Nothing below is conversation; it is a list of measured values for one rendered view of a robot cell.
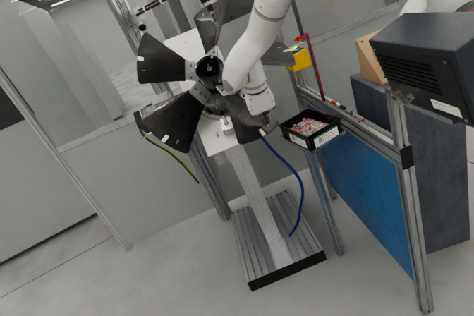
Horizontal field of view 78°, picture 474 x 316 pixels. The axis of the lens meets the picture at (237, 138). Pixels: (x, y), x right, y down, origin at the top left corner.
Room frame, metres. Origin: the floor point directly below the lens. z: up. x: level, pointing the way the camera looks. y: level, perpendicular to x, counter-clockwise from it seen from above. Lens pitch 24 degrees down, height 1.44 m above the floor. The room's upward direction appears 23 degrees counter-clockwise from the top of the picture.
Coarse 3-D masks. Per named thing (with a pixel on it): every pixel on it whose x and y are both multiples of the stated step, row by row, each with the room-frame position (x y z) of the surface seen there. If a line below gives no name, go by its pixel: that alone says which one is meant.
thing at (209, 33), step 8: (224, 0) 1.42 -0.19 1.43; (216, 8) 1.42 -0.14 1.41; (224, 8) 1.38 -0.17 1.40; (200, 16) 1.49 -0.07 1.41; (208, 16) 1.44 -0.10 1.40; (216, 16) 1.40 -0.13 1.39; (224, 16) 1.36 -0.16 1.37; (200, 24) 1.48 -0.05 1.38; (208, 24) 1.42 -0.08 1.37; (200, 32) 1.46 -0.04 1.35; (208, 32) 1.40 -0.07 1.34; (216, 32) 1.35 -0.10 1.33; (208, 40) 1.38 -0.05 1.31; (216, 40) 1.32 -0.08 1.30; (208, 48) 1.36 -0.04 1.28
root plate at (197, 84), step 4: (196, 84) 1.23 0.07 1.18; (200, 84) 1.24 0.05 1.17; (192, 88) 1.22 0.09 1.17; (196, 88) 1.23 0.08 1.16; (200, 88) 1.24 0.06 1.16; (204, 88) 1.25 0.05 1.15; (192, 92) 1.22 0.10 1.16; (196, 92) 1.23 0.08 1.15; (204, 92) 1.24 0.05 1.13; (208, 92) 1.25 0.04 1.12; (196, 96) 1.23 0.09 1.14; (200, 96) 1.24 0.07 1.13; (208, 96) 1.25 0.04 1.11; (200, 100) 1.23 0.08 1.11; (204, 100) 1.24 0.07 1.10
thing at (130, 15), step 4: (132, 8) 1.74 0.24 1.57; (136, 8) 1.75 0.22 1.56; (124, 12) 1.81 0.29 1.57; (128, 12) 1.73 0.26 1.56; (132, 12) 1.73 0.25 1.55; (136, 12) 1.74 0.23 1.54; (124, 16) 1.79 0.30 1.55; (128, 16) 1.75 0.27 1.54; (132, 16) 1.73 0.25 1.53; (136, 16) 1.74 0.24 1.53; (140, 16) 1.75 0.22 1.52; (144, 16) 1.76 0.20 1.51; (128, 20) 1.77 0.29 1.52; (132, 20) 1.74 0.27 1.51; (136, 20) 1.73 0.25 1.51; (140, 20) 1.74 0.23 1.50; (128, 24) 1.78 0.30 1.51; (132, 24) 1.75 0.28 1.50
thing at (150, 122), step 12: (180, 96) 1.20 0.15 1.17; (192, 96) 1.21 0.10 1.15; (168, 108) 1.18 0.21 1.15; (180, 108) 1.18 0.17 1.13; (192, 108) 1.20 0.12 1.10; (144, 120) 1.16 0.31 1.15; (156, 120) 1.16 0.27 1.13; (168, 120) 1.16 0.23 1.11; (180, 120) 1.17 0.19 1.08; (192, 120) 1.19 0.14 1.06; (156, 132) 1.14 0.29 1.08; (168, 132) 1.15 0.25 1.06; (180, 132) 1.16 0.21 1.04; (192, 132) 1.18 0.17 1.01; (168, 144) 1.14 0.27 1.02; (180, 144) 1.15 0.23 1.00
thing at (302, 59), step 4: (292, 48) 1.63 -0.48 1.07; (296, 52) 1.50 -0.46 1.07; (300, 52) 1.49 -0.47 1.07; (304, 52) 1.49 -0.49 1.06; (296, 56) 1.49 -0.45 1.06; (300, 56) 1.49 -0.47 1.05; (304, 56) 1.49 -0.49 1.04; (308, 56) 1.49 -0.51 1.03; (296, 60) 1.49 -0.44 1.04; (300, 60) 1.49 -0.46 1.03; (304, 60) 1.49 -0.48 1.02; (308, 60) 1.49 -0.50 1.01; (296, 64) 1.49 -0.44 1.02; (300, 64) 1.49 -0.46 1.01; (304, 64) 1.49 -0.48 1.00; (308, 64) 1.49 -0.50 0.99; (288, 68) 1.57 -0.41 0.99; (292, 68) 1.50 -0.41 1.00; (296, 68) 1.49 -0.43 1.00; (300, 68) 1.49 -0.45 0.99
